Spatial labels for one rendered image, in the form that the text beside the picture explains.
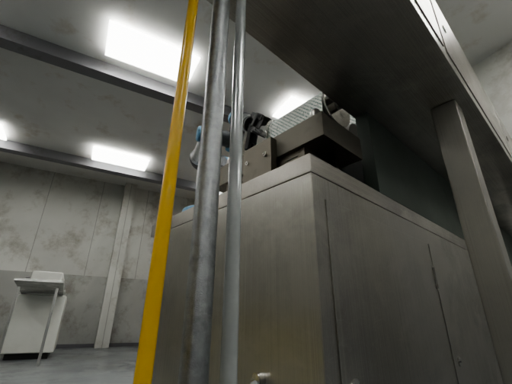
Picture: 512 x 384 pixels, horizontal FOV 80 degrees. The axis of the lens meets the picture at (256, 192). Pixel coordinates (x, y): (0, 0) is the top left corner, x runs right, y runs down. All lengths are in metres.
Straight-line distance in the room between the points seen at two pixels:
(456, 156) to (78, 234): 8.69
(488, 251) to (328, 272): 0.40
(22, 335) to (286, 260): 6.22
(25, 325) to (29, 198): 3.71
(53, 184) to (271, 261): 9.00
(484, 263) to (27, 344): 6.40
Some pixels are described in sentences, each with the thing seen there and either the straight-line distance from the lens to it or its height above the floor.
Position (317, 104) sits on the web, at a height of 1.24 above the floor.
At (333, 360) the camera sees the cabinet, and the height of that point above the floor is 0.56.
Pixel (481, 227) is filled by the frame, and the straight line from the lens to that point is 0.83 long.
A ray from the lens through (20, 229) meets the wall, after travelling 9.13.
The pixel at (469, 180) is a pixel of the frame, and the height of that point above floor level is 0.91.
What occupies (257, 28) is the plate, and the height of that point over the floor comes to 1.14.
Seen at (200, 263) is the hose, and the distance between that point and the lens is 0.20.
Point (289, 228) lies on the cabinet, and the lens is 0.56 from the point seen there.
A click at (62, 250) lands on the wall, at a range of 8.95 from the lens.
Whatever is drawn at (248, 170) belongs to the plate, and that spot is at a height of 0.96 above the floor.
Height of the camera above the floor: 0.61
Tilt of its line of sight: 23 degrees up
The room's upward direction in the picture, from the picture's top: 1 degrees clockwise
